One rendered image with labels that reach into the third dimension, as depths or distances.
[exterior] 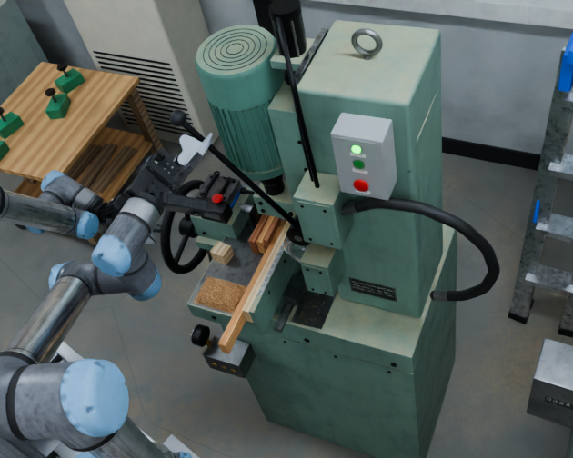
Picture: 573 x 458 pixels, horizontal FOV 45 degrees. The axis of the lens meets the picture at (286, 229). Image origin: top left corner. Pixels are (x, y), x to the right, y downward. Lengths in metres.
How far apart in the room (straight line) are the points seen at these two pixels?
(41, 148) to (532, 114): 2.03
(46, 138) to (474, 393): 1.99
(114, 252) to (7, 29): 2.57
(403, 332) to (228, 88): 0.76
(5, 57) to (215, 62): 2.45
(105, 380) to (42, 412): 0.10
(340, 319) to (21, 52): 2.55
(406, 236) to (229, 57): 0.53
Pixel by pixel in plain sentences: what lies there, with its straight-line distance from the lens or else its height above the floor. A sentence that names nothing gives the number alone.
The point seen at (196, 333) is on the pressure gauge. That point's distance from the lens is 2.02.
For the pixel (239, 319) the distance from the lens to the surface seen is 1.70.
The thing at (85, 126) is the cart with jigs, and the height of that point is 0.53.
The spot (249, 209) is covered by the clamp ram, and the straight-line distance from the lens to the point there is 1.87.
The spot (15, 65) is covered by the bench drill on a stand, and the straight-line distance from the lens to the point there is 3.86.
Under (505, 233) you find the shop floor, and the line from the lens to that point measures 2.98.
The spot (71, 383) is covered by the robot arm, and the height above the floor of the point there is 1.46.
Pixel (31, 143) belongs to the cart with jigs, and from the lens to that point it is 3.14.
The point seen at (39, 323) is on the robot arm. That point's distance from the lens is 1.33.
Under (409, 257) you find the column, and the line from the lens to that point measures 1.58.
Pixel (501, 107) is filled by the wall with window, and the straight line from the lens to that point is 3.02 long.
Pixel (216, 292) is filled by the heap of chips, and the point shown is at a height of 0.93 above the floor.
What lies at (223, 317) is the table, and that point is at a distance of 1.78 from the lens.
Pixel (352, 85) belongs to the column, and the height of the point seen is 1.52.
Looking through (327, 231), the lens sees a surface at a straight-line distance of 1.45.
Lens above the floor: 2.34
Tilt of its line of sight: 50 degrees down
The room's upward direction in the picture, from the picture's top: 16 degrees counter-clockwise
